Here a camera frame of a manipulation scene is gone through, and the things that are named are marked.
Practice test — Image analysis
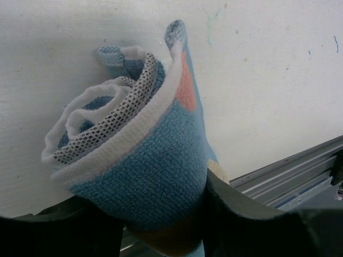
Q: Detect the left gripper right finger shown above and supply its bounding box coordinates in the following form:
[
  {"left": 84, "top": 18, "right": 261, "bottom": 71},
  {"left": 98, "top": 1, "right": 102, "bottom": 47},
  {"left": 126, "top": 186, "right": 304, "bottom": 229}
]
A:
[{"left": 202, "top": 170, "right": 342, "bottom": 256}]

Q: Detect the blue polka dot towel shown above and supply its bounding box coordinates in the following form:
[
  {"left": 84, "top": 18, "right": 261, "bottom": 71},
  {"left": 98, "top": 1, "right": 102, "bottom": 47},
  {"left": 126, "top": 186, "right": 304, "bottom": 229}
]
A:
[{"left": 41, "top": 20, "right": 218, "bottom": 256}]

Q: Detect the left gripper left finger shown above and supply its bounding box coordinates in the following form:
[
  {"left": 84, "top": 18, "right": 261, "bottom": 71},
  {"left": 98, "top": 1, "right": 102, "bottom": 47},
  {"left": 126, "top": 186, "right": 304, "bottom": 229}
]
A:
[{"left": 1, "top": 196, "right": 124, "bottom": 256}]

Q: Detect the aluminium front rail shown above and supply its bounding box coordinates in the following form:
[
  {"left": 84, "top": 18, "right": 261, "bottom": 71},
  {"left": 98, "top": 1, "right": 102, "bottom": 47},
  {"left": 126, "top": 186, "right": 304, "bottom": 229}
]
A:
[{"left": 121, "top": 137, "right": 342, "bottom": 256}]

